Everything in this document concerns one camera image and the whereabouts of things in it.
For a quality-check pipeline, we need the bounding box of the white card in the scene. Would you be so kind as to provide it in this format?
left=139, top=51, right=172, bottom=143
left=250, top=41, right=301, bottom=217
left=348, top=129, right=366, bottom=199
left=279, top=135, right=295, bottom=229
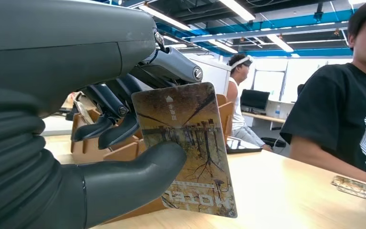
left=73, top=92, right=94, bottom=125

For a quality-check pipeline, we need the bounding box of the person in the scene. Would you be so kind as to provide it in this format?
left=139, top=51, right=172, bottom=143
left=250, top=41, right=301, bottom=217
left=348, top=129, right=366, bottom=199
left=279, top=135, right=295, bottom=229
left=279, top=0, right=366, bottom=187
left=225, top=53, right=272, bottom=152

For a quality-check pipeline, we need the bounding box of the black computer monitor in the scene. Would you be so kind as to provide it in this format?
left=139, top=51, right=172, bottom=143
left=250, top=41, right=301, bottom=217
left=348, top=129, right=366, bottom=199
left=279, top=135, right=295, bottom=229
left=240, top=89, right=270, bottom=113

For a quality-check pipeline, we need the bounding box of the white cabinet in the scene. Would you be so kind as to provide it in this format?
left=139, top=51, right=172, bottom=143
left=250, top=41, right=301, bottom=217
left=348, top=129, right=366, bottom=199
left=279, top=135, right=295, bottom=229
left=183, top=53, right=233, bottom=95

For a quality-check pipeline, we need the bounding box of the wooden office desk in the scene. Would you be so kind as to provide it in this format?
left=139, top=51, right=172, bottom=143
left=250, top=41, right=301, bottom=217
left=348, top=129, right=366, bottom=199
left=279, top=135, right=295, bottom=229
left=241, top=110, right=286, bottom=125

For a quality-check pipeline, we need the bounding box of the brown printed hotel card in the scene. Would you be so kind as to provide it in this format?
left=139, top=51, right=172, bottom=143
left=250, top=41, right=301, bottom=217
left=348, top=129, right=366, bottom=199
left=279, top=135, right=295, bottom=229
left=131, top=82, right=238, bottom=219

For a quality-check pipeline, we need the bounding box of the white VR headset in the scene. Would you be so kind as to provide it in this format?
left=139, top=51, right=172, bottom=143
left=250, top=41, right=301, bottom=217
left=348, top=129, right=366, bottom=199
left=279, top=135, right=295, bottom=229
left=230, top=56, right=253, bottom=69

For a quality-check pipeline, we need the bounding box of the black smartphone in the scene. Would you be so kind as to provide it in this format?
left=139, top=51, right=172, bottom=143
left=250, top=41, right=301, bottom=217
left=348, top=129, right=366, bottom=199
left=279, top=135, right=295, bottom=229
left=226, top=136, right=263, bottom=155

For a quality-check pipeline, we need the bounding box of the yellow printed card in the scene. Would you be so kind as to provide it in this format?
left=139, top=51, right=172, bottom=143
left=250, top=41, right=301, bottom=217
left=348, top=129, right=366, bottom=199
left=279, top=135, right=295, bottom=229
left=330, top=175, right=366, bottom=202

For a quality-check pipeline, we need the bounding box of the black round stool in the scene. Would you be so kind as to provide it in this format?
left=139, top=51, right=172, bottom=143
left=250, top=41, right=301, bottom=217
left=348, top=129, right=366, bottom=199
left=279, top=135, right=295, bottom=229
left=260, top=136, right=287, bottom=148

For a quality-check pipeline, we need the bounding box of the wooden card organizer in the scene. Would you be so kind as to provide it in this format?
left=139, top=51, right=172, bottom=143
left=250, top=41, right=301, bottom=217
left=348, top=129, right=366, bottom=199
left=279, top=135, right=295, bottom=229
left=70, top=94, right=234, bottom=225

